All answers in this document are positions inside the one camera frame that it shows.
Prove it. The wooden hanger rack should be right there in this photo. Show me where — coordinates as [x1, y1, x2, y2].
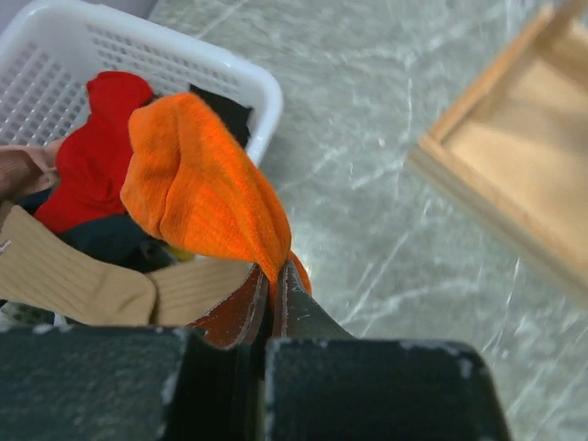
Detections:
[408, 1, 587, 303]

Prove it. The black sock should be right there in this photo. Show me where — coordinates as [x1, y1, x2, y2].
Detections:
[189, 84, 254, 149]

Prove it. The navy sock in basket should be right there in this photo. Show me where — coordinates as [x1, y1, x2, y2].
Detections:
[1, 189, 176, 281]

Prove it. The pink sock in basket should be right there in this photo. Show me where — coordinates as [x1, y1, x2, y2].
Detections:
[1, 140, 63, 201]

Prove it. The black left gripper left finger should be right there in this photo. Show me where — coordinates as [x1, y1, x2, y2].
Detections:
[1, 267, 269, 440]

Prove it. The white plastic basket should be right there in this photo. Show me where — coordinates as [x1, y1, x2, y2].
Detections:
[1, 1, 283, 164]

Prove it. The brown ribbed sock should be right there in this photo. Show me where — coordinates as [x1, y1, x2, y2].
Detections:
[1, 202, 253, 326]

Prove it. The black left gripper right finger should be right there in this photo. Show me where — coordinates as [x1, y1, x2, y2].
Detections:
[264, 263, 511, 440]

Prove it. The red sock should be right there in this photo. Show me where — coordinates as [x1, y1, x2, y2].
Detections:
[35, 71, 153, 233]

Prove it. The orange sock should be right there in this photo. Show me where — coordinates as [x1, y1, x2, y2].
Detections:
[120, 93, 312, 292]

